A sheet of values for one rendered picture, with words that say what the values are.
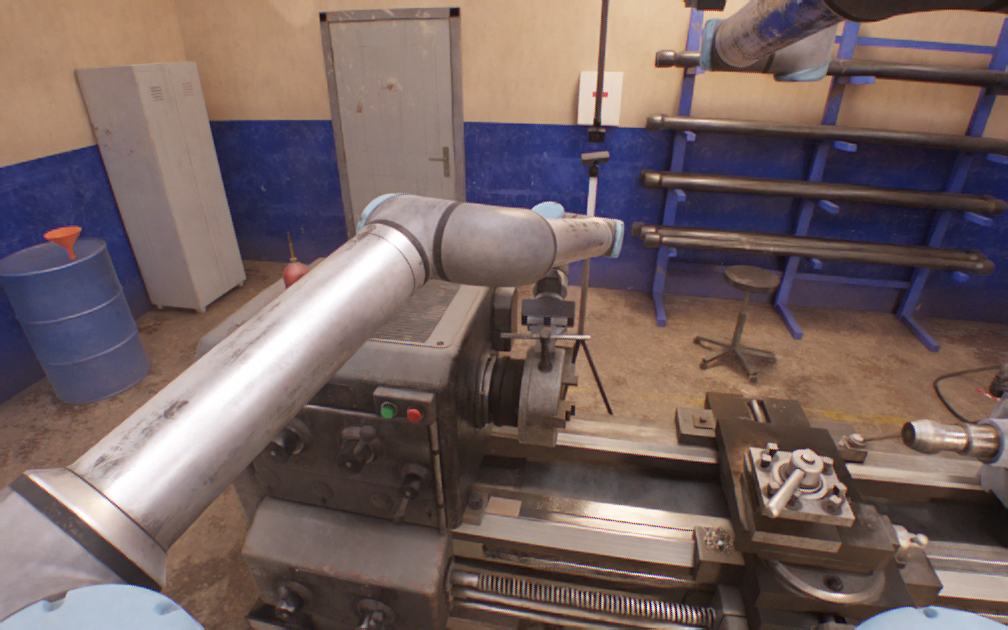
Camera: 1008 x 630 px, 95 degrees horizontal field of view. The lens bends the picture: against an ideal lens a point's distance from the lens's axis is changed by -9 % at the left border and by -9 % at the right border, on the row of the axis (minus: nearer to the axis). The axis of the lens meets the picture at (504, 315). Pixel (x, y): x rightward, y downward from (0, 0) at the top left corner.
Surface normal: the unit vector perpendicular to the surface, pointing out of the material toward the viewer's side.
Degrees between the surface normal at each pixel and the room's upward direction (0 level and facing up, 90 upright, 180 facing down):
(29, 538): 29
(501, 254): 83
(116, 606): 5
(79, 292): 90
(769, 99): 90
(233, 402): 48
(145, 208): 90
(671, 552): 36
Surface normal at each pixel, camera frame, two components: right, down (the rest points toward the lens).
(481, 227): 0.15, -0.27
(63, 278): 0.74, 0.32
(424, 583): -0.10, -0.49
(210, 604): 0.00, -0.88
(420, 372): -0.13, -0.29
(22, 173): 0.98, 0.09
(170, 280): -0.18, 0.48
